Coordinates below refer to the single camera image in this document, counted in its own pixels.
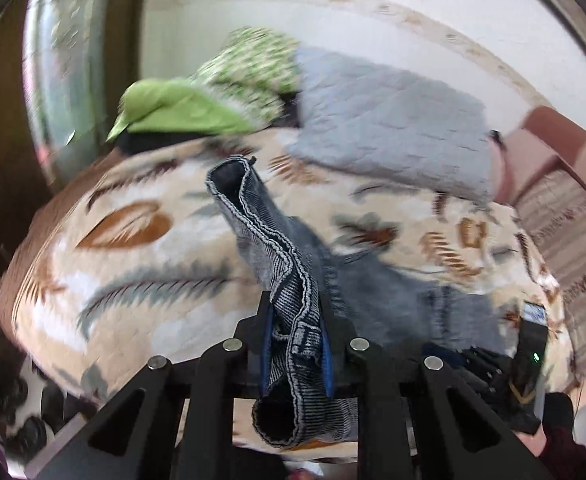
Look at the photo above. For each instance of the grey-blue denim pants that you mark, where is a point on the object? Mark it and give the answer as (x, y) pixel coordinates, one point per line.
(388, 307)

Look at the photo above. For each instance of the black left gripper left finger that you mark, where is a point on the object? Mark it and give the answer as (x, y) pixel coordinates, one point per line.
(253, 375)

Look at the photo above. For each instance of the stained glass window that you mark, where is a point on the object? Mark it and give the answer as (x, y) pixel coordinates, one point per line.
(63, 71)

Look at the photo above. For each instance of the green patterned quilt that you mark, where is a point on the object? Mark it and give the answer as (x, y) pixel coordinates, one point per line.
(254, 72)

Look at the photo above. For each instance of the grey quilted pillow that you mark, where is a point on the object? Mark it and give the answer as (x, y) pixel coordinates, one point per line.
(378, 121)

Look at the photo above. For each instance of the leaf-patterned beige blanket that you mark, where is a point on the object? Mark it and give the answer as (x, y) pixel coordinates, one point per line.
(134, 258)

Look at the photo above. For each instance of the lime green cloth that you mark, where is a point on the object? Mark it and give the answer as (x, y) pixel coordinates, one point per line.
(180, 106)

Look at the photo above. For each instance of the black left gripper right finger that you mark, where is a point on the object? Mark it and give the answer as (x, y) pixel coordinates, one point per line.
(339, 380)

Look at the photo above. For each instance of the person's right hand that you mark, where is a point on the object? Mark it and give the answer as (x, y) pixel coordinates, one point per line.
(535, 443)

